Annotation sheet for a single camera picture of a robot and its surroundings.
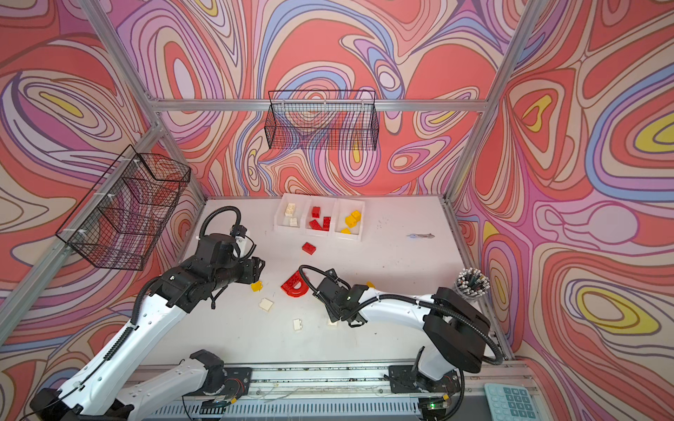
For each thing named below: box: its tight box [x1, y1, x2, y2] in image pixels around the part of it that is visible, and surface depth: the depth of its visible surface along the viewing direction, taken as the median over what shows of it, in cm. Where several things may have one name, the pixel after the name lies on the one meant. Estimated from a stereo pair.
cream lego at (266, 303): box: [258, 297, 275, 312], surface depth 90 cm
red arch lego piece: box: [280, 270, 309, 298], surface depth 93 cm
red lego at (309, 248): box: [301, 241, 317, 256], surface depth 103 cm
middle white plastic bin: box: [305, 197, 338, 237], surface depth 113 cm
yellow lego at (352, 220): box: [344, 210, 362, 229], surface depth 110 cm
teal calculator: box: [484, 382, 539, 421], surface depth 70 cm
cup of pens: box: [456, 267, 491, 299], surface depth 77 cm
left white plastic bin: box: [272, 192, 312, 233], surface depth 111 cm
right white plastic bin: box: [333, 198, 366, 243], surface depth 110 cm
